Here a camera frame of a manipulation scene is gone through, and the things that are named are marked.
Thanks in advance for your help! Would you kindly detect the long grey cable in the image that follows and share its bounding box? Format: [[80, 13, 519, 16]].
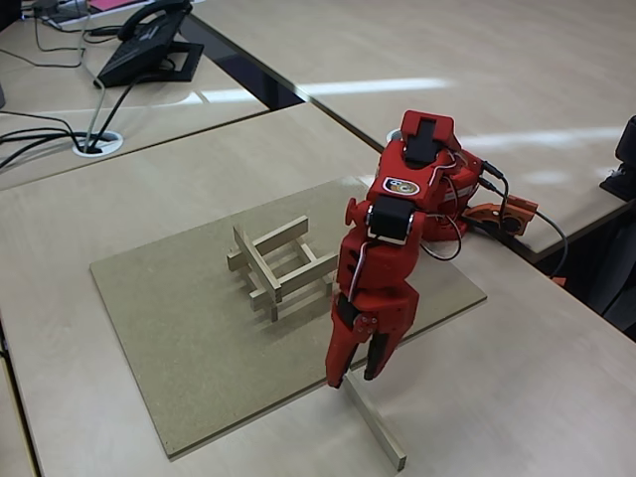
[[78, 8, 108, 150]]

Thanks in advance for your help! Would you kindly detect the thin black cable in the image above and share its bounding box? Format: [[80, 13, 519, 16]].
[[0, 111, 80, 146]]

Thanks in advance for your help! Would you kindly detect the pink paper sheet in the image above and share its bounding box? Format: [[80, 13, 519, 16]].
[[87, 0, 150, 12]]

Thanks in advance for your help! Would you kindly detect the black phone handset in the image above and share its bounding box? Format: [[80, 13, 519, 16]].
[[116, 0, 193, 42]]

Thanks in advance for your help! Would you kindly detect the black phone cable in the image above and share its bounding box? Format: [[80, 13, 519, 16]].
[[87, 81, 139, 150]]

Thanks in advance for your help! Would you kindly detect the black plug cable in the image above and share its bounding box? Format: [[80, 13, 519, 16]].
[[477, 159, 512, 223]]

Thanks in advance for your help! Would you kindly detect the brown MDF board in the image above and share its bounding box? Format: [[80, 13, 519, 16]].
[[88, 179, 489, 461]]

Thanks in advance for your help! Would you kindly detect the thick black cable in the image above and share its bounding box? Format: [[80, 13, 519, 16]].
[[0, 127, 85, 146]]

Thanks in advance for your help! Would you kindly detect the black computer monitor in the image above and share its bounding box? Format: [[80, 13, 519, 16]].
[[0, 0, 25, 32]]

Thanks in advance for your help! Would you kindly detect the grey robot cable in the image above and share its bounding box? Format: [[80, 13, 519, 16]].
[[534, 211, 570, 279]]

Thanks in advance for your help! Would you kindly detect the orange table clamp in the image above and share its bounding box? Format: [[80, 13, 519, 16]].
[[459, 195, 540, 238]]

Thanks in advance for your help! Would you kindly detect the black desk phone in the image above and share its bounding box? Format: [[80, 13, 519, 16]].
[[95, 8, 206, 89]]

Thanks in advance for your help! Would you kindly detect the black camera stand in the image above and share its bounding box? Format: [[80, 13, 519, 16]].
[[598, 114, 636, 201]]

